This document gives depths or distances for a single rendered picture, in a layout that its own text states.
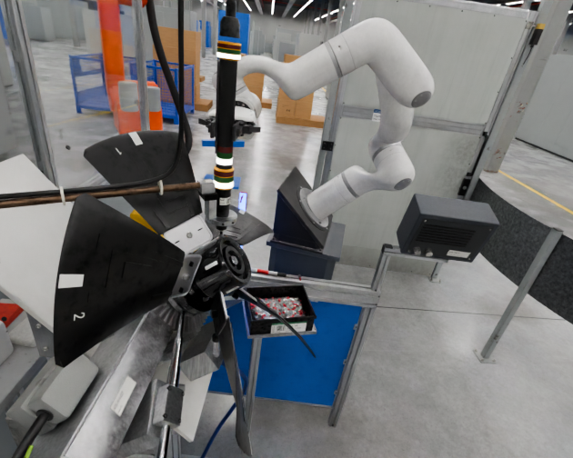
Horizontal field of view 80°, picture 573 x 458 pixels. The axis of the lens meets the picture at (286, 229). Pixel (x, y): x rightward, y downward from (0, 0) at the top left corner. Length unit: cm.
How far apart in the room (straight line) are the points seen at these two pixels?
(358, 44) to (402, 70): 13
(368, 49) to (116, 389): 86
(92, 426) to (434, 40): 252
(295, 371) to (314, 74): 126
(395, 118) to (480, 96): 168
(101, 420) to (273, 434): 135
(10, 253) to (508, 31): 270
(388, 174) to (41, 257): 103
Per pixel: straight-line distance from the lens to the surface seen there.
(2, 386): 110
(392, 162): 129
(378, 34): 93
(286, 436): 192
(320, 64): 91
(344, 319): 146
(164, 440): 66
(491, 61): 277
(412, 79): 98
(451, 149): 279
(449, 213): 122
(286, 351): 159
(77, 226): 52
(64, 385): 66
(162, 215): 77
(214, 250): 71
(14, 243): 81
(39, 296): 78
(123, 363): 68
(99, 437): 63
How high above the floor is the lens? 165
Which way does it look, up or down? 28 degrees down
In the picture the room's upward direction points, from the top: 8 degrees clockwise
